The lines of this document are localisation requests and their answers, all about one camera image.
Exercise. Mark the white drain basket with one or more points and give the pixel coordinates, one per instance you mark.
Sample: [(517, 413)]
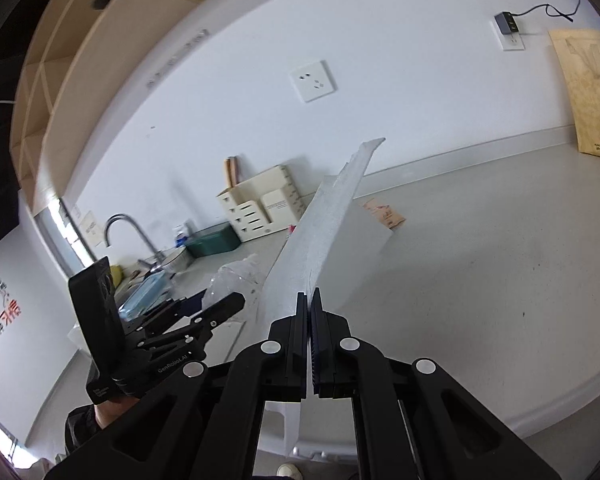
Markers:
[(177, 260)]

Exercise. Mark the apple snack wrapper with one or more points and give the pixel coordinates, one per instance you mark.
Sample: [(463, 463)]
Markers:
[(384, 214)]

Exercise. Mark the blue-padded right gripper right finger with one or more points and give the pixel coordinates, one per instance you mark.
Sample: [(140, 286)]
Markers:
[(412, 420)]

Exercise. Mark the cream utensil holder box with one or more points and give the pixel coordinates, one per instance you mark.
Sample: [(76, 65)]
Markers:
[(262, 205)]

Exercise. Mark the wooden upper cabinet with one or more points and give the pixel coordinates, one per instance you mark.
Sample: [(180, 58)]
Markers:
[(81, 53)]

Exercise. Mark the yellow paper bag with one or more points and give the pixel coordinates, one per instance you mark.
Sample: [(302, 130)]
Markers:
[(578, 53)]

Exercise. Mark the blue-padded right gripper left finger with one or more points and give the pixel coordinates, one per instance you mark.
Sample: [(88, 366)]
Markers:
[(203, 422)]

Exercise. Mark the chrome kitchen faucet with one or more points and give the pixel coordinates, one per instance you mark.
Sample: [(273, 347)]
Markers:
[(135, 242)]

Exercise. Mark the blue glass tray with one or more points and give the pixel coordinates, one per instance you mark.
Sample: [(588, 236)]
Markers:
[(145, 296)]

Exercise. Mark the green plastic container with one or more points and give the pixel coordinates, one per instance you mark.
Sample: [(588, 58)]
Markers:
[(212, 241)]

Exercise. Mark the wall notice sticker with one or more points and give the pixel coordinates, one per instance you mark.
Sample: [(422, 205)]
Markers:
[(91, 230)]

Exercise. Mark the yellow sponge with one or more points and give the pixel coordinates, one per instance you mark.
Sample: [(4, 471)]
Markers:
[(116, 275)]

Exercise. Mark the wooden chopsticks bundle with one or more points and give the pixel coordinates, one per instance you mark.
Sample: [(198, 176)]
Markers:
[(231, 171)]

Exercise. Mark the white plastic bag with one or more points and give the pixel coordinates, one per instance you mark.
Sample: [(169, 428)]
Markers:
[(332, 249)]

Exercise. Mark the white wall socket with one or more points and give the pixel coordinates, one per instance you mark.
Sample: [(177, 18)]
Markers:
[(312, 81)]

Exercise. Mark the clear crinkled plastic wrapper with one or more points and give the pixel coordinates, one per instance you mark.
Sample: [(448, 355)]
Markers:
[(243, 276)]

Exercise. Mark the wall socket with charger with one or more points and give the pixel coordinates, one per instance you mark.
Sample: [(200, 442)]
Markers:
[(507, 31)]

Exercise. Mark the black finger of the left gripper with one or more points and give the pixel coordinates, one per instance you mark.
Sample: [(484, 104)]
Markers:
[(221, 311)]

